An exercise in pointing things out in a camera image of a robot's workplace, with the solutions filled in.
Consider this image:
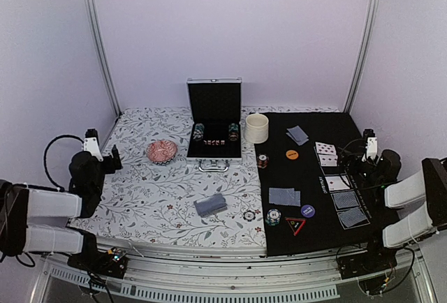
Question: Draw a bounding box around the face-down community card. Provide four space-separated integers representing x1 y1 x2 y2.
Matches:
332 191 359 209
337 207 369 230

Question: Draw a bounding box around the left aluminium frame post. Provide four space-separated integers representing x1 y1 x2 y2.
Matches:
84 0 122 118

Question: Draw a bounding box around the red triangular all-in marker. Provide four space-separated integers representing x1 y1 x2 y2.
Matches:
285 217 306 236

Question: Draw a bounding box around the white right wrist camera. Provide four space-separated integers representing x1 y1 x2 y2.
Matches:
361 128 378 162

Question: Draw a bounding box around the blue playing card deck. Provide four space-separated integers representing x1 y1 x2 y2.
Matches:
193 193 227 218

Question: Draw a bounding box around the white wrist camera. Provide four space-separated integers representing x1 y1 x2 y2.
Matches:
361 128 378 162
82 128 103 162

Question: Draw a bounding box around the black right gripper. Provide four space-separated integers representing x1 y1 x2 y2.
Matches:
337 147 382 188

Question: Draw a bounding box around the right aluminium frame post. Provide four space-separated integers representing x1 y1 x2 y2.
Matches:
343 0 380 114

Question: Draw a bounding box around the blue green moved chip stack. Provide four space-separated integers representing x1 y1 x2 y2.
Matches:
265 209 281 226

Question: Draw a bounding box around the red black moved chip stack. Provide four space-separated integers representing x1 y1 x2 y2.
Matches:
257 154 269 169

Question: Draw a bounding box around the red patterned bowl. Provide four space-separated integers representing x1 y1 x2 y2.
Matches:
146 140 178 165

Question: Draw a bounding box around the black poker mat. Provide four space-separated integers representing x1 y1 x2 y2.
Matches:
255 112 399 256

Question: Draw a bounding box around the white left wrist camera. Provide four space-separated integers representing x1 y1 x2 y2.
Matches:
82 128 103 162

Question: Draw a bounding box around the aluminium frame post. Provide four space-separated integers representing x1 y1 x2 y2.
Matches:
343 0 380 114
84 0 122 118

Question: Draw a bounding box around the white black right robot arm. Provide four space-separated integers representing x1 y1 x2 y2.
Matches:
348 149 446 249

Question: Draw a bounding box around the aluminium poker chip case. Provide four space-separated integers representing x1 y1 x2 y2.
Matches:
186 77 242 172

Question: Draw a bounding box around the single blue ten chip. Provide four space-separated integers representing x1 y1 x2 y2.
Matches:
243 210 256 221

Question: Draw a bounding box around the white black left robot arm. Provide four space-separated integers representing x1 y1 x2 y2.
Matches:
1 129 122 271

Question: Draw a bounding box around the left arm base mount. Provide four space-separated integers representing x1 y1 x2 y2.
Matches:
67 232 129 279

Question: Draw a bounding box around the face-up community card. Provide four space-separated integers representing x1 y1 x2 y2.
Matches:
315 142 337 155
318 154 338 167
325 176 351 191

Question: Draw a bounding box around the white ceramic cup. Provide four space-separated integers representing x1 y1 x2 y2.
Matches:
244 113 269 144

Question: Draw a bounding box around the orange big blind button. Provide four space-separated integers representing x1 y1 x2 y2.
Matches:
286 149 299 161

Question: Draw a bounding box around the floral table cloth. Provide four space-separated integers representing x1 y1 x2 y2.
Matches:
68 105 332 249

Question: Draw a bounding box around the purple small blind button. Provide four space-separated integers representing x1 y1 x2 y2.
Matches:
301 205 316 218

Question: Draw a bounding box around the row of red dice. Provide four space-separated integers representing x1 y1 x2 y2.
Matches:
203 140 226 146

